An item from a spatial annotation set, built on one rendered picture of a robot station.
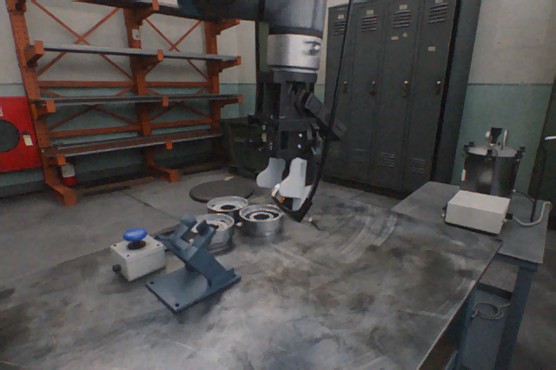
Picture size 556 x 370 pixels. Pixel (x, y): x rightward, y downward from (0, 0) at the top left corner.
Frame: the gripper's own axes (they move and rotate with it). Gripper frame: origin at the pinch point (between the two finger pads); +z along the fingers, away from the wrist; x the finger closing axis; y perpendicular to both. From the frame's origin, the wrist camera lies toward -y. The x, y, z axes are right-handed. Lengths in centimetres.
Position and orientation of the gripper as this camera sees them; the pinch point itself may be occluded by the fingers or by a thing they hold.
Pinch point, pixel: (290, 201)
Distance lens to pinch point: 54.6
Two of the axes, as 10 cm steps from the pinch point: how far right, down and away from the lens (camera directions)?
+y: -7.5, 1.5, -6.5
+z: -0.7, 9.5, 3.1
